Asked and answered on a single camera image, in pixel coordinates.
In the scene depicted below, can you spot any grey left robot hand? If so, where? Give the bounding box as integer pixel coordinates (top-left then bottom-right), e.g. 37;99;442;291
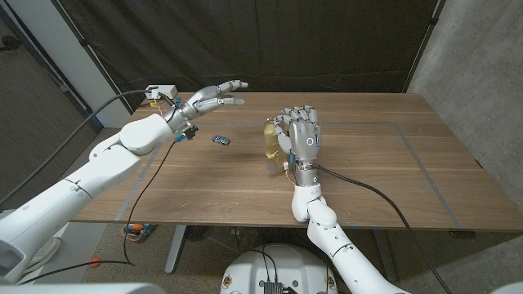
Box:
164;79;250;134

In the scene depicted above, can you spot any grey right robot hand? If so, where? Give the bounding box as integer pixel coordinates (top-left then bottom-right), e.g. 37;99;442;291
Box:
273;105;323;163

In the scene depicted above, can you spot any gold foil envelope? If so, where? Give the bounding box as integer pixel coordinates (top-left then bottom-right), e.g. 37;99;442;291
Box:
263;117;289;172

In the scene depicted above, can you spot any white power strip box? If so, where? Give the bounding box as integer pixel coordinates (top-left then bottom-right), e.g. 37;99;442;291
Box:
145;84;178;100

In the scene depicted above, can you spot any black curtain backdrop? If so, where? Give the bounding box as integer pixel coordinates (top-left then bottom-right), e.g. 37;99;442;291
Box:
56;0;440;111

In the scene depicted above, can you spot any black backdrop pole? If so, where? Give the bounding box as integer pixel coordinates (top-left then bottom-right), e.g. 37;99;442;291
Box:
51;0;134;114
403;0;446;93

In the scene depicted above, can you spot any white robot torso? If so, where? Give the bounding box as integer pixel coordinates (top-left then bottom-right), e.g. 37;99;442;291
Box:
220;243;338;294

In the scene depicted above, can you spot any grey table leg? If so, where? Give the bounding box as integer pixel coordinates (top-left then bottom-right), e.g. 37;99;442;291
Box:
164;224;187;274
371;229;398;282

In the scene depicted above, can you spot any orange teal tool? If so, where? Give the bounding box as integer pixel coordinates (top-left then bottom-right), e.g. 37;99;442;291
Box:
121;222;156;243

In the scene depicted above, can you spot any grey sneaker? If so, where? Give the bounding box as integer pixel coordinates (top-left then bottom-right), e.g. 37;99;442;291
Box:
24;236;62;275

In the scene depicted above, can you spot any thick black cable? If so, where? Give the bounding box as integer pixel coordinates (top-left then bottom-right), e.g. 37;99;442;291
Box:
0;89;177;206
311;163;455;294

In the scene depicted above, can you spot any thin black cable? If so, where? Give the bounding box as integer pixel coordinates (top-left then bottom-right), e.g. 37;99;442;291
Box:
16;140;177;286

